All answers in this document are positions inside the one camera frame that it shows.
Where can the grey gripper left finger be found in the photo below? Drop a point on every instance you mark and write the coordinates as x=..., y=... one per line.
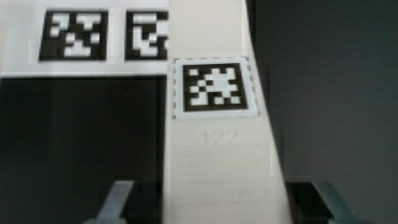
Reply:
x=109, y=214

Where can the white fiducial marker sheet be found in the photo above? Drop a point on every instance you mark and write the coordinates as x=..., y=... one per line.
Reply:
x=84, y=38

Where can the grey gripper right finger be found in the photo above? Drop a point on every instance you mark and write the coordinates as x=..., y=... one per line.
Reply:
x=342, y=213

